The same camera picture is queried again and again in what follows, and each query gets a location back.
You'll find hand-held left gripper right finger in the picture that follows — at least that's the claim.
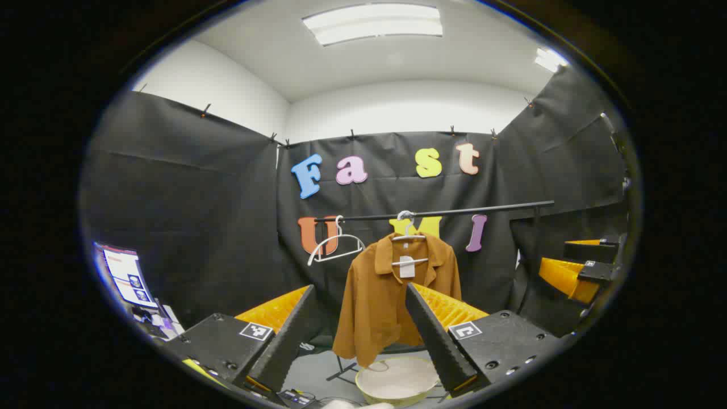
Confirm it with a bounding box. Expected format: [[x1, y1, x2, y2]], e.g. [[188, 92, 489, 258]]
[[404, 282, 564, 398]]

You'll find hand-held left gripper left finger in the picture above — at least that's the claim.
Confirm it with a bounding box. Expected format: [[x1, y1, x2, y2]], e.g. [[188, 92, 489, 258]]
[[162, 284, 319, 407]]

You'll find cream laundry hamper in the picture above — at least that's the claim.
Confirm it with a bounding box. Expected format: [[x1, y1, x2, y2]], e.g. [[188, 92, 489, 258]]
[[355, 356, 441, 407]]

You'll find brown shirt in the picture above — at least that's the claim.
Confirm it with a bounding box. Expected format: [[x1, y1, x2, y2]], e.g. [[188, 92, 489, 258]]
[[332, 232, 462, 368]]

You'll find white clothes hanger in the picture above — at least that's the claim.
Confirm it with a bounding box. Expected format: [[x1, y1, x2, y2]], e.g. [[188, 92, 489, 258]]
[[307, 215, 366, 266], [391, 210, 429, 268]]

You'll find black clothes rack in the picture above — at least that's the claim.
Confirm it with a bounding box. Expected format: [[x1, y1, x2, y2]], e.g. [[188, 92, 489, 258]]
[[314, 200, 555, 403]]

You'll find small ceiling light panel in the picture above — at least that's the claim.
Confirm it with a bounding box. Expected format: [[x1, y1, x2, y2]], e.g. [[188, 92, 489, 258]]
[[534, 47, 569, 73]]

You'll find black backdrop cloth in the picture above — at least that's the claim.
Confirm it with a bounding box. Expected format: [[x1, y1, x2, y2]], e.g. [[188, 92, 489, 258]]
[[80, 65, 631, 364]]

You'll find large ceiling light panel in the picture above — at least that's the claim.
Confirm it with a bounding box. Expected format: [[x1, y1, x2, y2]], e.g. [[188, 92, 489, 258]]
[[301, 3, 444, 46]]

